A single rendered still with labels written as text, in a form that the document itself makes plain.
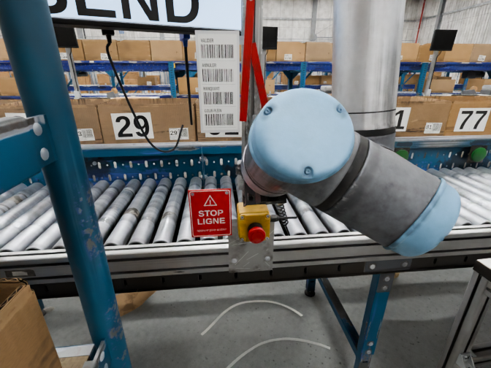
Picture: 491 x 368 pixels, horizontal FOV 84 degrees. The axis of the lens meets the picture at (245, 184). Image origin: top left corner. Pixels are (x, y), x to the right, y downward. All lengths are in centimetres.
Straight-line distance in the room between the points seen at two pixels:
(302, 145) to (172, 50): 558
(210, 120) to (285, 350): 114
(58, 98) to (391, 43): 36
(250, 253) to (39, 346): 56
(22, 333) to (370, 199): 28
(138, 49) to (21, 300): 574
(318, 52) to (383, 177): 583
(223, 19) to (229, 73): 16
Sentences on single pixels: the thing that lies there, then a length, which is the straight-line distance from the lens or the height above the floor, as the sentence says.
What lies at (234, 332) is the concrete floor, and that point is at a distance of 151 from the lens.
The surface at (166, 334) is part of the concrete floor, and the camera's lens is 155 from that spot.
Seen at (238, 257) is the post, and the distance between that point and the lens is 75.
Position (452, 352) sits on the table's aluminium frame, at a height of 46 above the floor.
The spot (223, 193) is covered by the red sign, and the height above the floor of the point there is 91.
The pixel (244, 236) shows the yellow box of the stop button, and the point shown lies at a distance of 64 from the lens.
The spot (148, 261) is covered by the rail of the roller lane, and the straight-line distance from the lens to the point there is 78.
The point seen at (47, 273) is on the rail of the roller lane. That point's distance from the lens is 88.
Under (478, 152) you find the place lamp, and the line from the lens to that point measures 169.
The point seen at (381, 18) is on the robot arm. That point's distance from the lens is 41.
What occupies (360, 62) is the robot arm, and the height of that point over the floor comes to 118.
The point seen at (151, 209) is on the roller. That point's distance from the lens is 96.
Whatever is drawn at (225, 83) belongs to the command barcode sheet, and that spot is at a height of 115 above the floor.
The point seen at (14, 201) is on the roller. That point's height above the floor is 74.
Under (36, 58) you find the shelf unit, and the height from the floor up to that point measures 118.
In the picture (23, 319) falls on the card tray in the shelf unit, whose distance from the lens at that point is 24.
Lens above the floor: 117
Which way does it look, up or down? 22 degrees down
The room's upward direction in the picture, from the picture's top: straight up
